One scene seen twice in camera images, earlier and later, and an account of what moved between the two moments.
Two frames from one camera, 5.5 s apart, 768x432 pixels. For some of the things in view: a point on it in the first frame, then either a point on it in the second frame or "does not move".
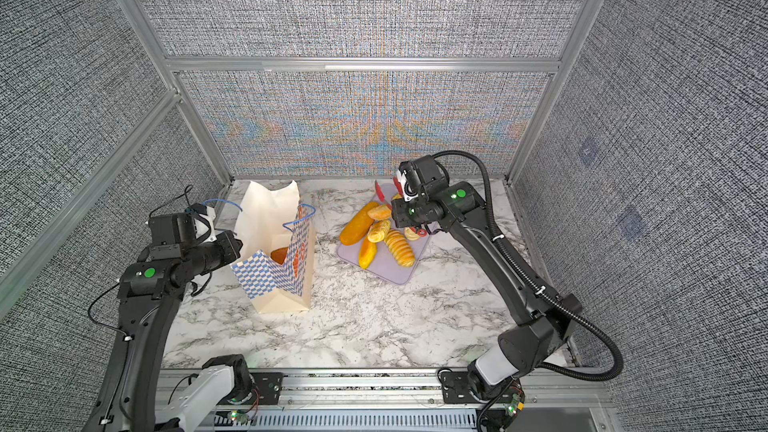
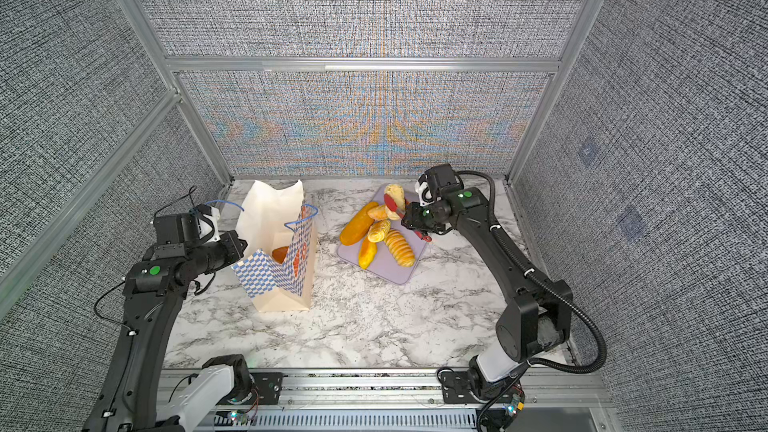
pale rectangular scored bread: [410, 234] to [397, 193]
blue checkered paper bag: [269, 219] does not move
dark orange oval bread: [279, 254] does not move
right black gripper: [399, 210] does not move
